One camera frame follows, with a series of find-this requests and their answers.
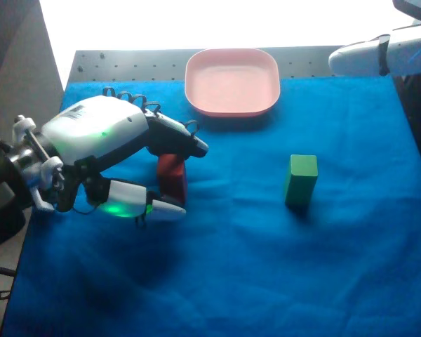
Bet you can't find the blue cloth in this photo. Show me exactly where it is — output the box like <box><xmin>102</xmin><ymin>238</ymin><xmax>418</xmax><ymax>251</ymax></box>
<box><xmin>1</xmin><ymin>79</ymin><xmax>421</xmax><ymax>337</ymax></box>

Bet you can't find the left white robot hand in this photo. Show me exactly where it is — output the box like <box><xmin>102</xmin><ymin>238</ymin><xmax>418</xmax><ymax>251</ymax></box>
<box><xmin>40</xmin><ymin>86</ymin><xmax>210</xmax><ymax>225</ymax></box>

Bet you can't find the pink square plate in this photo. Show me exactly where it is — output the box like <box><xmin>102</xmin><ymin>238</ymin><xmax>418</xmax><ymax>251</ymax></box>
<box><xmin>185</xmin><ymin>48</ymin><xmax>281</xmax><ymax>119</ymax></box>

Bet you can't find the red wooden block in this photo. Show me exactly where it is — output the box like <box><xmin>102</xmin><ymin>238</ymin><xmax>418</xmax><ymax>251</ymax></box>
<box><xmin>156</xmin><ymin>153</ymin><xmax>189</xmax><ymax>206</ymax></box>

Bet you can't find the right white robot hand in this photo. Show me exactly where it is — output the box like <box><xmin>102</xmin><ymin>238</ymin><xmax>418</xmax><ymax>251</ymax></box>
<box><xmin>328</xmin><ymin>0</ymin><xmax>421</xmax><ymax>77</ymax></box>

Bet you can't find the green wooden block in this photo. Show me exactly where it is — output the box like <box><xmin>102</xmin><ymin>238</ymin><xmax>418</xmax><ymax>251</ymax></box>
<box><xmin>283</xmin><ymin>154</ymin><xmax>319</xmax><ymax>208</ymax></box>

